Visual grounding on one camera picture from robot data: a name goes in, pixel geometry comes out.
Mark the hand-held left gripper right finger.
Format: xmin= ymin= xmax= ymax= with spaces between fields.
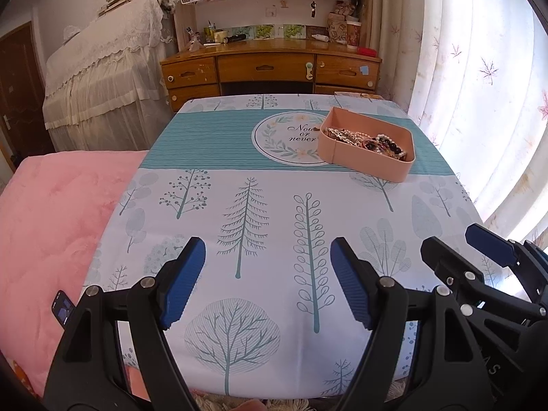
xmin=329 ymin=236 xmax=495 ymax=411

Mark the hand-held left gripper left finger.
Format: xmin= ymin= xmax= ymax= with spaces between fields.
xmin=43 ymin=236 xmax=207 ymax=411

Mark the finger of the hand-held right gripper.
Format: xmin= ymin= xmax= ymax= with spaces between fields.
xmin=465 ymin=223 xmax=548 ymax=300
xmin=420 ymin=236 xmax=548 ymax=330

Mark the pink plastic box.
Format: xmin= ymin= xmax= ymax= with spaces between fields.
xmin=317 ymin=107 xmax=417 ymax=183

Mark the gold pearl hair accessory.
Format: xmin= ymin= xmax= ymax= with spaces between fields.
xmin=325 ymin=126 xmax=369 ymax=144

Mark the black phone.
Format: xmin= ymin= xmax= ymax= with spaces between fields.
xmin=51 ymin=290 xmax=77 ymax=330

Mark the tree print tablecloth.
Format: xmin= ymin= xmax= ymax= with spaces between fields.
xmin=81 ymin=93 xmax=510 ymax=399

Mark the pink blanket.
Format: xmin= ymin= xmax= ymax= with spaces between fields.
xmin=0 ymin=150 xmax=150 ymax=399

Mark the white leaf print curtain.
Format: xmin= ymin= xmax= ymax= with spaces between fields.
xmin=368 ymin=0 xmax=548 ymax=249

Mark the lace covered furniture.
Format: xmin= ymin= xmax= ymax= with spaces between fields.
xmin=43 ymin=0 xmax=176 ymax=152

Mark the wooden desk with drawers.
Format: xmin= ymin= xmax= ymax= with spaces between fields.
xmin=160 ymin=36 xmax=383 ymax=114

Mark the brown wooden door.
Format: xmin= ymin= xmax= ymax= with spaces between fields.
xmin=0 ymin=21 xmax=54 ymax=159

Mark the patterned canister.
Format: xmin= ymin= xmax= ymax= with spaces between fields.
xmin=327 ymin=13 xmax=348 ymax=43

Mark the wooden bookshelf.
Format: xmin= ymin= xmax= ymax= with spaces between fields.
xmin=165 ymin=0 xmax=373 ymax=52

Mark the dark bead bracelet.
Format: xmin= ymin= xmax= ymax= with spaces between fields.
xmin=370 ymin=135 xmax=407 ymax=159

